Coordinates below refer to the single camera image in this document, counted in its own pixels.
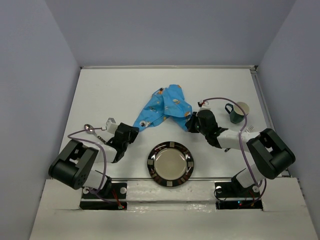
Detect blue space-print cloth napkin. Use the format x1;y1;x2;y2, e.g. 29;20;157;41
133;84;193;131

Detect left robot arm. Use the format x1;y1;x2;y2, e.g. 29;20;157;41
48;118;139;198

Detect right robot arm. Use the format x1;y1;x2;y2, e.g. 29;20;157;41
185;109;296;198

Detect black rimmed dinner plate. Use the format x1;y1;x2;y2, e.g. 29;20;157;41
147;141;195;188

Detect metal spoon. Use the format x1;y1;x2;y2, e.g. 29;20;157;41
83;124;107;145

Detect metal fork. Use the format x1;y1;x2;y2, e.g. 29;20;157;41
245;125;254;133

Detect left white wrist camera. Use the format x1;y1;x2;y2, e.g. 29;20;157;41
105;117;118;135

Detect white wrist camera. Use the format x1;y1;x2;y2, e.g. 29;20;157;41
197;100;211;111
105;117;118;135

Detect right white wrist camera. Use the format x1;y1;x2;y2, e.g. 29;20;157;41
197;100;211;111

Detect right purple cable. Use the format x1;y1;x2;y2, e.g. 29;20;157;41
202;96;267;201

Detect purple cable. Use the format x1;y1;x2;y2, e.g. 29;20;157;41
67;127;121;204
202;96;267;201

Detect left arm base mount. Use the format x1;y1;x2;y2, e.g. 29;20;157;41
79;180;128;211

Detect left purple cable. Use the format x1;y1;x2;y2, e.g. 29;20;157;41
67;127;121;204

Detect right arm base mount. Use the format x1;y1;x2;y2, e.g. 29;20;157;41
213;181;263;210

